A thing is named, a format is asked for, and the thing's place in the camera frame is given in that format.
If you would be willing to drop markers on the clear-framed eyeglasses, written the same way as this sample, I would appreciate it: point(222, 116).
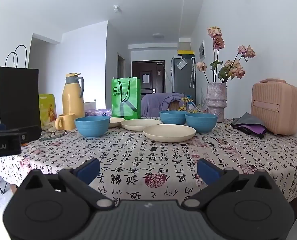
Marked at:
point(53, 133)

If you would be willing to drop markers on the yellow-green snack bag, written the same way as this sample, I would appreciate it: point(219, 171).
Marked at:
point(48, 107)

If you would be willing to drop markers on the blue bowl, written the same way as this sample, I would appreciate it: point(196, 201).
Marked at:
point(201, 123)
point(172, 117)
point(92, 127)

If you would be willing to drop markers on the yellow flower branch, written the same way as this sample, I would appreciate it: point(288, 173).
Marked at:
point(187, 105)

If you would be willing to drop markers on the ceiling lamp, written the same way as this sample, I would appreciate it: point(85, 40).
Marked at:
point(158, 35)

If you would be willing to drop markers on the green paper bag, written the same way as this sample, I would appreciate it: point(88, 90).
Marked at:
point(126, 100)

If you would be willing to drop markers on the ceiling sprinkler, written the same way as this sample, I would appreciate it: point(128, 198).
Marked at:
point(116, 7)

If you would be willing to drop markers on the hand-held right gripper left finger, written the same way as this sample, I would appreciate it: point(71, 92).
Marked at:
point(88, 171)

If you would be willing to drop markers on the yellow mug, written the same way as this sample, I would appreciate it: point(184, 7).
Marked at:
point(68, 122)

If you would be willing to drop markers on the wall panel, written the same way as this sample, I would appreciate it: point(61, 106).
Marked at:
point(201, 50)

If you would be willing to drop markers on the dark brown door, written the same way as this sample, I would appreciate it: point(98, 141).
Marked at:
point(148, 75)

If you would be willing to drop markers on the white umbrella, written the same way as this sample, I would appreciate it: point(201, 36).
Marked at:
point(193, 72)

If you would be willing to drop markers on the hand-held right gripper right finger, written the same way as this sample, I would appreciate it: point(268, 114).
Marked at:
point(208, 171)

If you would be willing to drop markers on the yellow thermos jug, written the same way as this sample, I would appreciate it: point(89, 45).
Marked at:
point(72, 97)

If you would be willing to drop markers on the yellow box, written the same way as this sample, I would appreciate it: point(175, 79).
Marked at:
point(186, 52)

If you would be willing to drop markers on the grey refrigerator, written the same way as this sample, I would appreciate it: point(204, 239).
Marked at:
point(182, 80)

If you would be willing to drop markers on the black paper bag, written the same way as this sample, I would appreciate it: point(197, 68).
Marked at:
point(16, 100)

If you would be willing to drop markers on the purple tissue pack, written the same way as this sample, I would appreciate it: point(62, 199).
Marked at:
point(103, 112)

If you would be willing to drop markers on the dried pink roses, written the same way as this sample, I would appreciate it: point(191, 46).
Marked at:
point(234, 68)

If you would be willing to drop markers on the white rubber gloves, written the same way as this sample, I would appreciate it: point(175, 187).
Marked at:
point(49, 124)

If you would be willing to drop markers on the white plastic pack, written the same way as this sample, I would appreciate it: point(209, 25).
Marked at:
point(89, 108)

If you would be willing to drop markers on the calligraphy printed tablecloth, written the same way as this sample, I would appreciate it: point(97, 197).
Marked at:
point(163, 160)

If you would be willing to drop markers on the pale pink ribbed vase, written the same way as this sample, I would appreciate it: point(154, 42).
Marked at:
point(216, 100)

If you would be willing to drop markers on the grey and purple cloth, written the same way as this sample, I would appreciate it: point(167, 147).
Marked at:
point(248, 125)

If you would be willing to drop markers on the cream plate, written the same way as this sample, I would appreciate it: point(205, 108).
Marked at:
point(140, 125)
point(116, 122)
point(169, 133)

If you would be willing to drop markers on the pink small suitcase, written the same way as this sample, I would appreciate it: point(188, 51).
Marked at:
point(276, 107)

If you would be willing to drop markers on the wooden chair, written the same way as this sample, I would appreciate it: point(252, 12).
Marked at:
point(175, 105)

